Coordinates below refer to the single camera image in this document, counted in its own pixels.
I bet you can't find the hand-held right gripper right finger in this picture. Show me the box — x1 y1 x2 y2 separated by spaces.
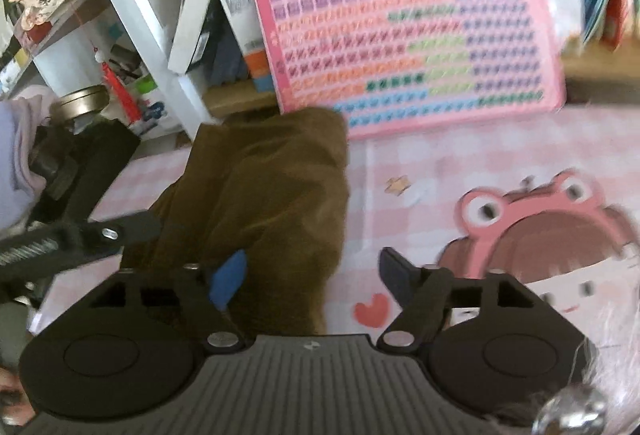
375 246 555 351

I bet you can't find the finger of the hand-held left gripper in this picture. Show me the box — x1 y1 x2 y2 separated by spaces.
74 211 164 262

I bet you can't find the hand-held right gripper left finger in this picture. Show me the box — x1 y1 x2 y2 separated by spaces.
80 248 249 351

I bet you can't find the brown velvet garment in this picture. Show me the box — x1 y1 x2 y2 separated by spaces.
120 106 351 337

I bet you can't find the black case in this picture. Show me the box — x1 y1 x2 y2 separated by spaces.
29 119 142 237

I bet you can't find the pink checked printed tablecloth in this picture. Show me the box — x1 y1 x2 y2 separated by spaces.
30 104 640 416

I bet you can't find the lavender folded cloth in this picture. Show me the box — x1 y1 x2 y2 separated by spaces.
0 84 57 232

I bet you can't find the white tub with green lid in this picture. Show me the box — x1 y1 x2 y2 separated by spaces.
131 77 173 138

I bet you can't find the gold round tin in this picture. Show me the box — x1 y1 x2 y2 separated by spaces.
49 85 112 124

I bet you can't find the white shelf unit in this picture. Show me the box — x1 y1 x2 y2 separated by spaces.
15 0 281 143

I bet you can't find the shiny metal ball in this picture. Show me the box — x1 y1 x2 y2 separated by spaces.
532 384 610 435

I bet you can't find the white box with orange label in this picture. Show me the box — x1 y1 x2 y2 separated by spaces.
216 0 277 94

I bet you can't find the thick white book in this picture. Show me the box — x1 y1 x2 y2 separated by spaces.
166 0 239 76

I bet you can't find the white fluffy fabric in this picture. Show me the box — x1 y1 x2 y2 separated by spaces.
575 305 640 435

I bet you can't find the pink toy keyboard board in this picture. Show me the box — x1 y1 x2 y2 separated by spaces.
249 0 569 142

